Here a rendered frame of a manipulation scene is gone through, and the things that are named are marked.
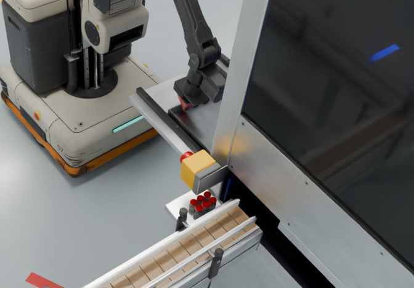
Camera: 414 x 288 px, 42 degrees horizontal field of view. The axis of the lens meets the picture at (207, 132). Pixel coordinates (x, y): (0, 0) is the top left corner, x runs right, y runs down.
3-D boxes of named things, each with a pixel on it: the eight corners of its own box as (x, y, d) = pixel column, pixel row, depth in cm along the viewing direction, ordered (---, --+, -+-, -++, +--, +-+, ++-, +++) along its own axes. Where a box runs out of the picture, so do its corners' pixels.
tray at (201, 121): (304, 153, 163) (307, 146, 161) (239, 191, 150) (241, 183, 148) (230, 88, 179) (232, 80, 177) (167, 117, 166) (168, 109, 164)
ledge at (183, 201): (233, 222, 145) (235, 218, 144) (195, 246, 139) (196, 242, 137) (201, 188, 152) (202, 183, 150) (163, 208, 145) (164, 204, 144)
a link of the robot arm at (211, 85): (215, 39, 150) (191, 50, 145) (242, 68, 146) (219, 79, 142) (204, 68, 159) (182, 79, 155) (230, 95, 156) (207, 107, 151)
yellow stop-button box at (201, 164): (217, 183, 141) (222, 166, 136) (196, 196, 137) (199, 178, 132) (199, 165, 144) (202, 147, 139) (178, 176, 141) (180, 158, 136)
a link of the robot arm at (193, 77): (202, 53, 154) (187, 61, 151) (218, 70, 152) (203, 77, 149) (196, 69, 159) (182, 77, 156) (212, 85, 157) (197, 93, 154)
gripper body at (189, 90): (192, 109, 158) (198, 94, 153) (172, 85, 162) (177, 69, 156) (209, 101, 162) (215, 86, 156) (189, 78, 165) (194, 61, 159)
